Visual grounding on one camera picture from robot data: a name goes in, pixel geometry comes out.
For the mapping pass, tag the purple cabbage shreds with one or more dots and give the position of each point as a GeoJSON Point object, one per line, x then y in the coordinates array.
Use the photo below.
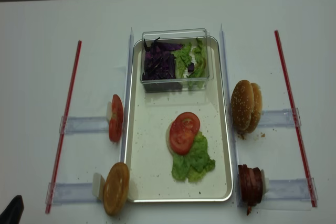
{"type": "Point", "coordinates": [159, 61]}

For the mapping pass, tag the upright tomato slices stack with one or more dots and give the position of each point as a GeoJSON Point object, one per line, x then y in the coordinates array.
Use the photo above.
{"type": "Point", "coordinates": [116, 121]}

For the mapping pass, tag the green lettuce in box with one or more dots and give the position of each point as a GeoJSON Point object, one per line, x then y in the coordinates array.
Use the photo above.
{"type": "Point", "coordinates": [190, 63]}

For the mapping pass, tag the clear holder rail tomato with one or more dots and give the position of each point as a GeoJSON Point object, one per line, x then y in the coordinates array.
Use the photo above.
{"type": "Point", "coordinates": [74, 125]}

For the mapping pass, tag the white stopper block tomato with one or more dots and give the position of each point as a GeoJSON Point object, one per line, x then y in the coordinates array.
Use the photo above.
{"type": "Point", "coordinates": [109, 112]}

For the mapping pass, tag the clear holder rail sesame buns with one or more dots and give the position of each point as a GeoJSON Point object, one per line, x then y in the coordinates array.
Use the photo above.
{"type": "Point", "coordinates": [280, 118]}

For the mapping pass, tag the lower tomato slice on tray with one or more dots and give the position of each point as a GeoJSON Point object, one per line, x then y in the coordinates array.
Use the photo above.
{"type": "Point", "coordinates": [181, 137]}

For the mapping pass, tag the sesame burger bun rear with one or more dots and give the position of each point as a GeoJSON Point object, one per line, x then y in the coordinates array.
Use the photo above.
{"type": "Point", "coordinates": [258, 104]}

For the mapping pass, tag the white stopper block bun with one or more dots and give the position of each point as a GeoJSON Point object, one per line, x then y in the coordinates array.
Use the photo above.
{"type": "Point", "coordinates": [98, 186]}

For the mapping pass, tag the upper tomato slice on tray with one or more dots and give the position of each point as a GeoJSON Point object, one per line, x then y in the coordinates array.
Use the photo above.
{"type": "Point", "coordinates": [187, 122]}

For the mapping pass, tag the white stopper block meat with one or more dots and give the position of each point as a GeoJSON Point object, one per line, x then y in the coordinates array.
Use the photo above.
{"type": "Point", "coordinates": [265, 182]}

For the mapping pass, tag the red strip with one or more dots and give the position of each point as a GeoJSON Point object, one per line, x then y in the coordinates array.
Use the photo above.
{"type": "Point", "coordinates": [61, 136]}
{"type": "Point", "coordinates": [313, 195]}

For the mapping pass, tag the left clear tray rail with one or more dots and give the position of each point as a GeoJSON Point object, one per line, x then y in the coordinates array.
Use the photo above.
{"type": "Point", "coordinates": [126, 90]}

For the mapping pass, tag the clear holder rail toasted bun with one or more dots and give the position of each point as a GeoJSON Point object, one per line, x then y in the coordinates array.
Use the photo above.
{"type": "Point", "coordinates": [67, 193]}

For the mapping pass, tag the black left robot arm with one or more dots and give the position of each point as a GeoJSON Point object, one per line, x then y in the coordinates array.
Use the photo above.
{"type": "Point", "coordinates": [13, 212]}

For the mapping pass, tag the clear plastic salad box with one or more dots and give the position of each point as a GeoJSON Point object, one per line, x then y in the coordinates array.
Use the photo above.
{"type": "Point", "coordinates": [183, 37]}

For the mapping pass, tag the tomato slice on tray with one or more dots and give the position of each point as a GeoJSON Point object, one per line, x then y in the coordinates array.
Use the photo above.
{"type": "Point", "coordinates": [181, 137]}
{"type": "Point", "coordinates": [187, 122]}

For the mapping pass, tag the sesame burger bun front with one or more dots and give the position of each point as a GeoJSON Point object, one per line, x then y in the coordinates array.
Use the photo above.
{"type": "Point", "coordinates": [242, 104]}

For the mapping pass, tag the lettuce leaf on tray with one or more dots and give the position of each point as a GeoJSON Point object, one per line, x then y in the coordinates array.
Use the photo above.
{"type": "Point", "coordinates": [194, 165]}

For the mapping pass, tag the white rectangular metal tray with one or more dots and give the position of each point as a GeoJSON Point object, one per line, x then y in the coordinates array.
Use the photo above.
{"type": "Point", "coordinates": [144, 148]}

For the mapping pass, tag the right red strip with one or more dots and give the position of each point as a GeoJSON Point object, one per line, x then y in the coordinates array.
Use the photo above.
{"type": "Point", "coordinates": [313, 195]}

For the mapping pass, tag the left red strip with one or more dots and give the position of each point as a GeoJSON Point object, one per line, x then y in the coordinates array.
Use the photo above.
{"type": "Point", "coordinates": [61, 136]}

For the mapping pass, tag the clear holder rail meat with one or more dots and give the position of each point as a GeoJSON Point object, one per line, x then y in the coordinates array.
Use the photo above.
{"type": "Point", "coordinates": [294, 194]}

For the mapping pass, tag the sesame burger bun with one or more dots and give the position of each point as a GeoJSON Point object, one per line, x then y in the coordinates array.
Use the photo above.
{"type": "Point", "coordinates": [258, 104]}
{"type": "Point", "coordinates": [242, 104]}

